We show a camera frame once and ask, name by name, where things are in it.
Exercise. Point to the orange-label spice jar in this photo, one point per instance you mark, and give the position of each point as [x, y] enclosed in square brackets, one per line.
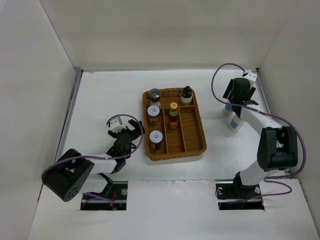
[153, 113]

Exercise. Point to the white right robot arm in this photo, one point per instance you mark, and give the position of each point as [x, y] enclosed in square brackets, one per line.
[278, 146]

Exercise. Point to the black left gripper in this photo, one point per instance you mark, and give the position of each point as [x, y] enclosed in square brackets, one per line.
[134, 133]

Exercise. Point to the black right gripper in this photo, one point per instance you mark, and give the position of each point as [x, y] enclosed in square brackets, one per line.
[229, 90]

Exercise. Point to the clear-cap salt grinder bottle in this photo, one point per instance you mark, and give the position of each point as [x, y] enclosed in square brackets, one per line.
[154, 95]

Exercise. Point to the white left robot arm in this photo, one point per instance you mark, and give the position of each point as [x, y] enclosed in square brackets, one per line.
[67, 177]

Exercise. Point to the white-lid brown spice jar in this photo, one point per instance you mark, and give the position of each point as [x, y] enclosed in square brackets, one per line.
[155, 139]

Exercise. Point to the black-cap glass salt bottle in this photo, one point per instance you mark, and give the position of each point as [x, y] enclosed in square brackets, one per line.
[186, 96]

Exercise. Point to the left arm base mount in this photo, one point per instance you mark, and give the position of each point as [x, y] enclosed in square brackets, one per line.
[110, 193]

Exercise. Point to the red ketchup bottle yellow cap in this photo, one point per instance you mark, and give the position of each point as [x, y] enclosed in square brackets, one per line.
[173, 118]

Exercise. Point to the brown wicker divided basket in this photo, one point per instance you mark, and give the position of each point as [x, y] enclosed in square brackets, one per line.
[187, 140]

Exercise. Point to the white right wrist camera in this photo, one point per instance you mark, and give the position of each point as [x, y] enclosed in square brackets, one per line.
[251, 76]

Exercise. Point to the blue-label white granule bottle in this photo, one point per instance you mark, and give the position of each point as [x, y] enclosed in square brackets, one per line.
[227, 110]

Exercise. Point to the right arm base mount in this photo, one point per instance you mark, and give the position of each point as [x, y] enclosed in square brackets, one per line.
[233, 196]

